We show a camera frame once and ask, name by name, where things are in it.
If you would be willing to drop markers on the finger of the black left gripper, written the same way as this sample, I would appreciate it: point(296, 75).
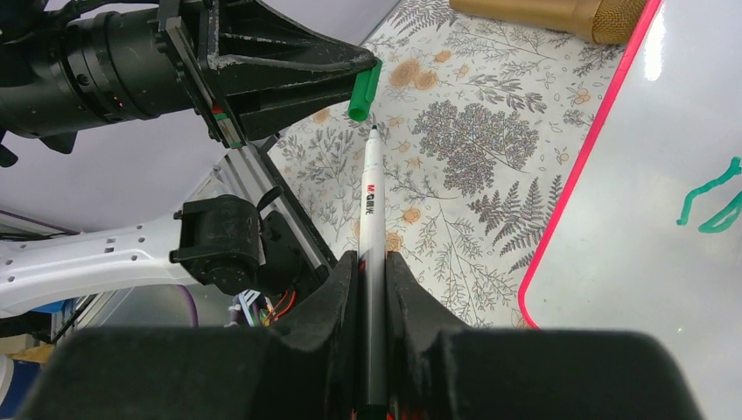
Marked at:
point(253, 34)
point(260, 102)

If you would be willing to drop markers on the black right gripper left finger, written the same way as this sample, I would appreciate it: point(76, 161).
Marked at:
point(299, 368)

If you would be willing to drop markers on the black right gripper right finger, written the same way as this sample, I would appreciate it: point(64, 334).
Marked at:
point(442, 368)

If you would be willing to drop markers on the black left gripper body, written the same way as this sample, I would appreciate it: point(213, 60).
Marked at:
point(190, 36)

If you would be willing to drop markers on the green marker cap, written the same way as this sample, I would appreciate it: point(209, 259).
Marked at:
point(364, 91)

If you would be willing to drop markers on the pink framed whiteboard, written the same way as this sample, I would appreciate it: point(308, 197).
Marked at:
point(647, 233)

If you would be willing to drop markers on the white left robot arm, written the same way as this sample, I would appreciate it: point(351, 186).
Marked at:
point(119, 101)

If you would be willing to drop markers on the floral table mat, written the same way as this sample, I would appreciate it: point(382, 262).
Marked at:
point(482, 121)

